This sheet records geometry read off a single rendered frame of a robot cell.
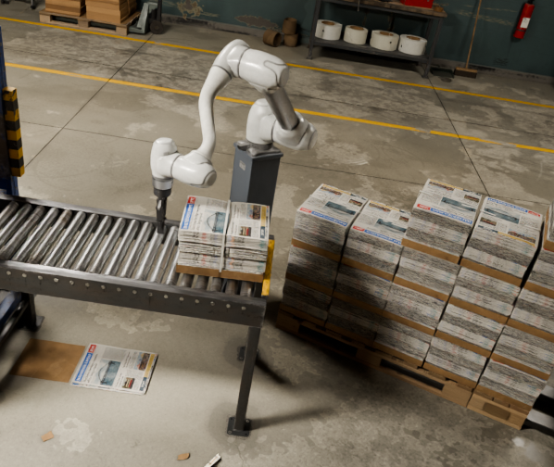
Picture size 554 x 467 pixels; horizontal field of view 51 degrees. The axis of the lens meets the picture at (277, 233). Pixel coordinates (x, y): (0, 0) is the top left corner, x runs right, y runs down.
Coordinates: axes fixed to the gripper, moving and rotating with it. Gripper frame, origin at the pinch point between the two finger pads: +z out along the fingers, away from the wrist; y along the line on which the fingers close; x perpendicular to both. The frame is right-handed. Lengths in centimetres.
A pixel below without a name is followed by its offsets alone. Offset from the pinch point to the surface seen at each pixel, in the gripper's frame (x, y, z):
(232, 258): -33.9, -13.4, 2.0
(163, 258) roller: -3.0, -5.9, 13.0
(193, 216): -14.3, -3.9, -10.1
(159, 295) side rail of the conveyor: -6.5, -27.8, 15.4
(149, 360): 5, 8, 92
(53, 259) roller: 41.4, -17.8, 13.5
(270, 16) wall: -6, 707, 61
